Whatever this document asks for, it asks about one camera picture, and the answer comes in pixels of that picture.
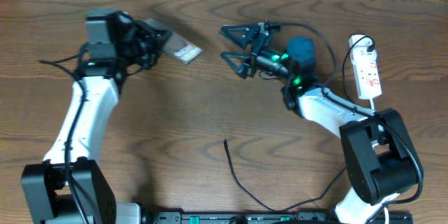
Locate gold Galaxy smartphone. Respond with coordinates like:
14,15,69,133
145,18,203,65

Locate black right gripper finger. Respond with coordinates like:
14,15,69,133
220,24,260,50
220,52,253,77

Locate white power strip cord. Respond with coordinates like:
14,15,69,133
369,98,391,224

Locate black charging cable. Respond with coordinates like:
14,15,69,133
223,34,377,214

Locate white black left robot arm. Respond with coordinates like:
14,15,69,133
21,8,173,223

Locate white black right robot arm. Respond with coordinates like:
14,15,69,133
220,21,424,223

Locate white power strip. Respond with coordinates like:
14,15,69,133
349,34,382,100

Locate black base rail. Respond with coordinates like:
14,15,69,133
139,211,414,224

